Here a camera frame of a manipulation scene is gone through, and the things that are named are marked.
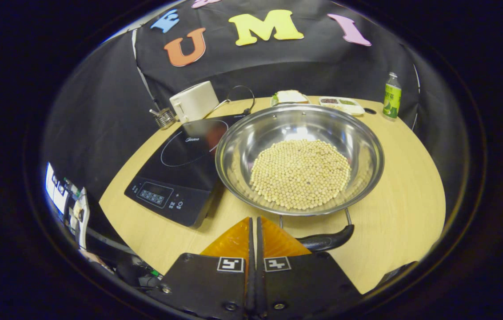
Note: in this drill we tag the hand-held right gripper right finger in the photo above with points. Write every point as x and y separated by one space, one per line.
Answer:
300 286

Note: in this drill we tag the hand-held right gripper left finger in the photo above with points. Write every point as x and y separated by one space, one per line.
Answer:
216 289

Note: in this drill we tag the black induction cooktop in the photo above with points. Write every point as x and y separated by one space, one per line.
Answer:
180 178

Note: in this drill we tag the stainless steel pot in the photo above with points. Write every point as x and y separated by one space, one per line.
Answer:
278 129

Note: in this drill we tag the pile of soybeans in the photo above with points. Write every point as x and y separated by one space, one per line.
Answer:
300 173

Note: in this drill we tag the white labelled equipment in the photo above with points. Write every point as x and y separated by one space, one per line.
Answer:
61 191

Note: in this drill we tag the white divided bean tray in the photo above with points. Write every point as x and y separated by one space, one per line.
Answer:
342 106

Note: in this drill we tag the white rectangular plate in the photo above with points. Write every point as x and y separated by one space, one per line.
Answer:
273 101

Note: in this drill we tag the white toaster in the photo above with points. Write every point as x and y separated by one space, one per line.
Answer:
194 101

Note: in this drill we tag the sandwich with lettuce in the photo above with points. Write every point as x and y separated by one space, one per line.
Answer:
290 96

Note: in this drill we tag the green drink bottle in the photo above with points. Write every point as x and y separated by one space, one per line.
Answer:
392 98

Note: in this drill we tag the black backdrop cloth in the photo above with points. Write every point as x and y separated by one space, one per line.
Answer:
100 111

